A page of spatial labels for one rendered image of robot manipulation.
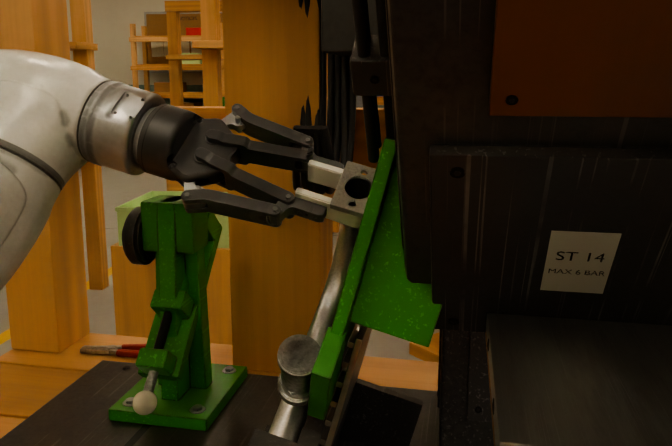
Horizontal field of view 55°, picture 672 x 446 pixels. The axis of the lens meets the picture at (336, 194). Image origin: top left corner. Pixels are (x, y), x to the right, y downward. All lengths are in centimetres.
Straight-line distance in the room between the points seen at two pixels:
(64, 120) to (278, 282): 41
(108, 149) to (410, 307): 34
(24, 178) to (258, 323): 44
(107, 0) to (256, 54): 1093
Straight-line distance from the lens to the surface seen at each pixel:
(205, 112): 104
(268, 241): 94
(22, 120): 69
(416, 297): 54
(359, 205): 61
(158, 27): 1140
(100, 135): 68
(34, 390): 105
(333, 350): 54
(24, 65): 73
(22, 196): 67
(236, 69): 92
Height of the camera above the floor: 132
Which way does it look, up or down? 10 degrees down
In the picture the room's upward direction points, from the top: straight up
